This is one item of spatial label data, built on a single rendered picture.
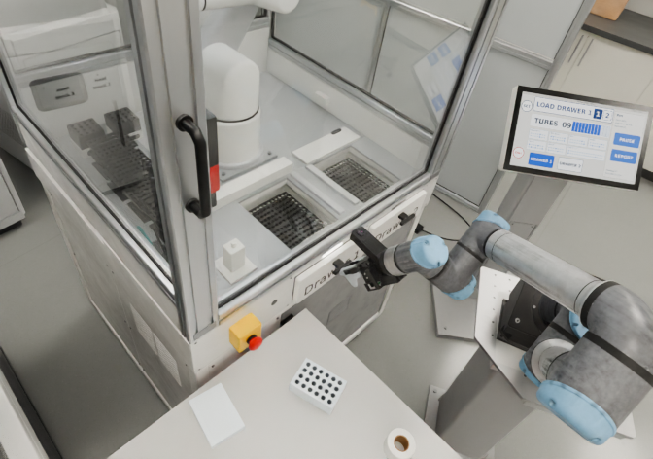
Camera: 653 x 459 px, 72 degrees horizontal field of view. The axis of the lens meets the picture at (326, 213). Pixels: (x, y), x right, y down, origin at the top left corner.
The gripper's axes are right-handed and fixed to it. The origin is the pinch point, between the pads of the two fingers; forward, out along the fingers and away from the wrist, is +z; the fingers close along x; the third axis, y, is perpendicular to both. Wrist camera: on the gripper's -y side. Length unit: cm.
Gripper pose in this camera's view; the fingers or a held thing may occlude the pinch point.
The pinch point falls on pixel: (346, 266)
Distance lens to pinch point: 130.5
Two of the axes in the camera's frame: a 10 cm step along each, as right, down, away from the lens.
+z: -5.1, 2.6, 8.2
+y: 5.0, 8.7, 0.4
